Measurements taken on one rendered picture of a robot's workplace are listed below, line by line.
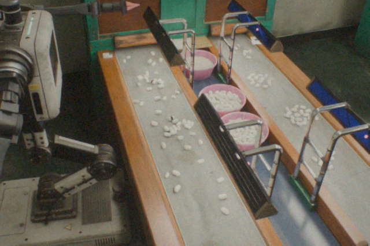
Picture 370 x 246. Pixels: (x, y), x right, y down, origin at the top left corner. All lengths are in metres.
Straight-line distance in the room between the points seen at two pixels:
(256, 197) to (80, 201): 1.08
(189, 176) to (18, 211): 0.88
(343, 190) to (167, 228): 0.82
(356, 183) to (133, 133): 1.09
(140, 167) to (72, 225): 0.45
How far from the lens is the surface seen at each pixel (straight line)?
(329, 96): 1.85
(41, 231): 2.05
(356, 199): 1.92
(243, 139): 2.04
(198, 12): 2.81
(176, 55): 1.98
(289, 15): 4.50
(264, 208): 1.29
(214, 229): 1.66
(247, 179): 1.36
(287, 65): 2.68
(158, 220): 1.64
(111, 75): 2.47
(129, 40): 2.71
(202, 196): 1.76
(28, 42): 1.42
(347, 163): 2.08
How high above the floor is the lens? 2.07
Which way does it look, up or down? 37 degrees down
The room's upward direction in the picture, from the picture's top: 2 degrees clockwise
